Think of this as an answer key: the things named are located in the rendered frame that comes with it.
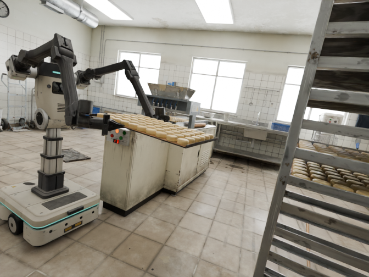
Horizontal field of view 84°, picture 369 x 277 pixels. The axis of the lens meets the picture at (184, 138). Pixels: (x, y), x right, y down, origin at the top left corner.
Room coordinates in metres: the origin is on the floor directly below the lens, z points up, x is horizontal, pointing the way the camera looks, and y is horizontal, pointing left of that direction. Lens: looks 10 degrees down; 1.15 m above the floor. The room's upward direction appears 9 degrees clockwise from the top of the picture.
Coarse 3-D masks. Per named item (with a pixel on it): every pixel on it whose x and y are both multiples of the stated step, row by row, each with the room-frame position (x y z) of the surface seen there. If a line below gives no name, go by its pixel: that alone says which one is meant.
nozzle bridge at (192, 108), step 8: (152, 96) 2.49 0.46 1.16; (160, 96) 2.44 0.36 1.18; (152, 104) 2.58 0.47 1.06; (160, 104) 2.54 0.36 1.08; (168, 104) 2.50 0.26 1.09; (184, 104) 2.41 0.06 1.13; (192, 104) 2.33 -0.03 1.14; (200, 104) 2.58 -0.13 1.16; (176, 112) 2.39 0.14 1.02; (184, 112) 2.35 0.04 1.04; (192, 112) 2.37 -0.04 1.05; (192, 120) 2.40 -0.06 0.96; (192, 128) 2.44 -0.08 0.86
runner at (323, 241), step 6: (282, 228) 0.97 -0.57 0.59; (288, 228) 0.96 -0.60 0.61; (294, 228) 0.95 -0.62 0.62; (300, 234) 0.94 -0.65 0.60; (306, 234) 0.92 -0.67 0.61; (318, 240) 0.90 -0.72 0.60; (324, 240) 0.89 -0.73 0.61; (330, 246) 0.88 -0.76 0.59; (336, 246) 0.87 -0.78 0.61; (342, 246) 0.86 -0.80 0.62; (348, 252) 0.85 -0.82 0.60; (354, 252) 0.84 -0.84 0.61; (360, 258) 0.83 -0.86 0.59; (366, 258) 0.82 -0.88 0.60
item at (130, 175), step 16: (112, 144) 1.82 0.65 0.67; (144, 144) 1.88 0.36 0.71; (160, 144) 2.16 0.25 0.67; (112, 160) 1.81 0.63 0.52; (128, 160) 1.74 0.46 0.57; (144, 160) 1.91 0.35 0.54; (160, 160) 2.21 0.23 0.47; (112, 176) 1.80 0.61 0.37; (128, 176) 1.73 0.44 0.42; (144, 176) 1.95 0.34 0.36; (160, 176) 2.26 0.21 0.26; (112, 192) 1.80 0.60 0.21; (128, 192) 1.74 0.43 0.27; (144, 192) 1.98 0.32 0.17; (160, 192) 2.38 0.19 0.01; (112, 208) 1.83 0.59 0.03; (128, 208) 1.76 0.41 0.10
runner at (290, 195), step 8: (288, 192) 0.98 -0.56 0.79; (296, 200) 0.94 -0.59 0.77; (304, 200) 0.95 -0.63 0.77; (312, 200) 0.93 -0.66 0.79; (320, 208) 0.89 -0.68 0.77; (328, 208) 0.90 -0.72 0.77; (336, 208) 0.89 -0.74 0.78; (344, 208) 0.87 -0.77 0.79; (344, 216) 0.85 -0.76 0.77; (352, 216) 0.86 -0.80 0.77; (360, 216) 0.85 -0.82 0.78; (368, 216) 0.84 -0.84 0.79
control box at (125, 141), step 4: (108, 132) 1.80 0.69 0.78; (112, 132) 1.78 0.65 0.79; (120, 132) 1.75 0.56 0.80; (128, 132) 1.72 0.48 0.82; (108, 136) 1.80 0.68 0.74; (116, 136) 1.76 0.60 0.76; (124, 136) 1.73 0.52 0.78; (128, 136) 1.73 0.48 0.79; (108, 140) 1.80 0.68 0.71; (112, 140) 1.78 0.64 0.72; (116, 140) 1.76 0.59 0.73; (120, 140) 1.75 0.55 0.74; (124, 140) 1.73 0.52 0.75; (128, 140) 1.73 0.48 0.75; (120, 144) 1.74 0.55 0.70; (124, 144) 1.73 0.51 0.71; (128, 144) 1.74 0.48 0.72
